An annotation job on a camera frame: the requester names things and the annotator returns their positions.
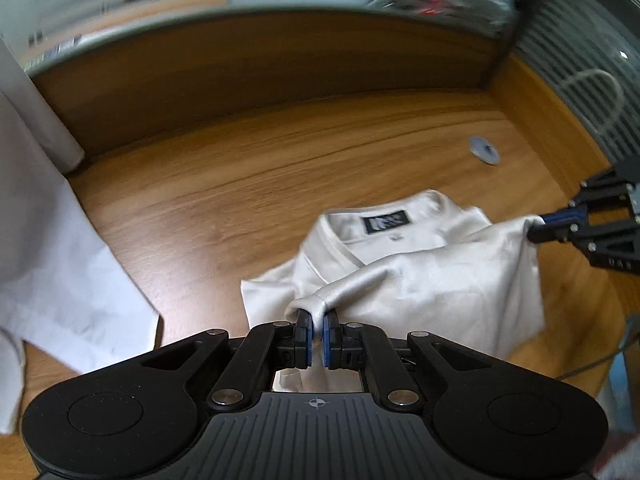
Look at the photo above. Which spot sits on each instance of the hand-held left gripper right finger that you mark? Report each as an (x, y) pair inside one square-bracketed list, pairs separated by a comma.
[(329, 342)]

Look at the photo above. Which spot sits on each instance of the grey desk grommet cap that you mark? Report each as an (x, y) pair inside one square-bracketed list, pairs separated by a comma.
[(484, 149)]

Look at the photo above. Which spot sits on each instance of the white paper bag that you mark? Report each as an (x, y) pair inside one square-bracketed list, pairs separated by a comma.
[(595, 73)]

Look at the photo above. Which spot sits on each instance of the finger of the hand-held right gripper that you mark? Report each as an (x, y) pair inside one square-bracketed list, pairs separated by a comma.
[(550, 235), (560, 218)]

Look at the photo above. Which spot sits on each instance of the glass desk partition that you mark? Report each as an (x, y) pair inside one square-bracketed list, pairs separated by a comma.
[(250, 60), (575, 20)]

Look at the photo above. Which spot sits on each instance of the white shirt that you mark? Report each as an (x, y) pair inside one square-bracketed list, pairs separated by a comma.
[(50, 260)]

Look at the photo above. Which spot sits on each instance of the cream satin shirt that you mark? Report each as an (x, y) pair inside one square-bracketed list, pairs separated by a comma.
[(425, 280)]

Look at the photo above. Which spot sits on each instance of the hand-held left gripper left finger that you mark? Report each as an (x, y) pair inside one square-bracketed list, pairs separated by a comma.
[(305, 340)]

